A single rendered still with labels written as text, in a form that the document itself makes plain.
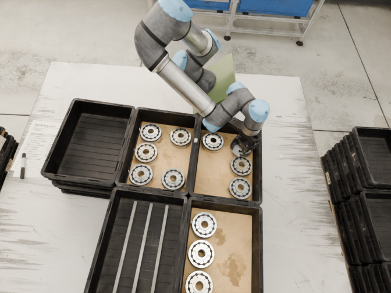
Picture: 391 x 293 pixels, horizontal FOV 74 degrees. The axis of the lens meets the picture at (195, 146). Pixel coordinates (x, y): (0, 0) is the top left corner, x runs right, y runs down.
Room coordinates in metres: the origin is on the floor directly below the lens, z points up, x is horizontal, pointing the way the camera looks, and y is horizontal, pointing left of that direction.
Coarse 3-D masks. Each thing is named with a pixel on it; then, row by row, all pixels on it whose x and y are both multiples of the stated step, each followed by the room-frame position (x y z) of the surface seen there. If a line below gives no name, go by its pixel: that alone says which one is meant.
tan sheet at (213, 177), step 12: (204, 132) 0.70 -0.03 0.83; (216, 132) 0.71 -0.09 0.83; (228, 144) 0.65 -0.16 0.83; (204, 156) 0.57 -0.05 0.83; (216, 156) 0.58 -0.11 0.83; (228, 156) 0.59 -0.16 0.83; (252, 156) 0.61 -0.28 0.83; (204, 168) 0.51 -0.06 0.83; (216, 168) 0.52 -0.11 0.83; (228, 168) 0.53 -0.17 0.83; (204, 180) 0.45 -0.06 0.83; (216, 180) 0.46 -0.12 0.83; (228, 180) 0.46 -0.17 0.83; (252, 180) 0.48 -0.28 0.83; (204, 192) 0.39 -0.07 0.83; (216, 192) 0.40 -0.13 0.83; (252, 192) 0.42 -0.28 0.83
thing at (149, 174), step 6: (132, 168) 0.44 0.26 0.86; (138, 168) 0.44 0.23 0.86; (144, 168) 0.45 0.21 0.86; (150, 168) 0.45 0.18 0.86; (132, 174) 0.41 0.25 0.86; (150, 174) 0.42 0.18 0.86; (132, 180) 0.38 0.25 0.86; (138, 180) 0.39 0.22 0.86; (144, 180) 0.39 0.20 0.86; (150, 180) 0.40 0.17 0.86
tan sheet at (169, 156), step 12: (168, 132) 0.67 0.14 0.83; (192, 132) 0.69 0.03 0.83; (156, 144) 0.59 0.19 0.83; (168, 144) 0.60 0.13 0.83; (168, 156) 0.54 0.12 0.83; (180, 156) 0.55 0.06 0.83; (156, 168) 0.47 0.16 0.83; (168, 168) 0.48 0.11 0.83; (180, 168) 0.49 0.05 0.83; (156, 180) 0.41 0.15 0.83
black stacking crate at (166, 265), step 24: (120, 192) 0.31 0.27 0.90; (120, 216) 0.23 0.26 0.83; (144, 216) 0.25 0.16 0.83; (168, 216) 0.26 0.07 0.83; (120, 240) 0.14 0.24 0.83; (168, 240) 0.17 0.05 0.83; (96, 264) 0.04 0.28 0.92; (144, 264) 0.07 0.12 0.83; (168, 264) 0.08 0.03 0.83; (96, 288) -0.03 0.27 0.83; (120, 288) -0.02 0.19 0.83; (144, 288) -0.01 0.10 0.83; (168, 288) 0.00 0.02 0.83
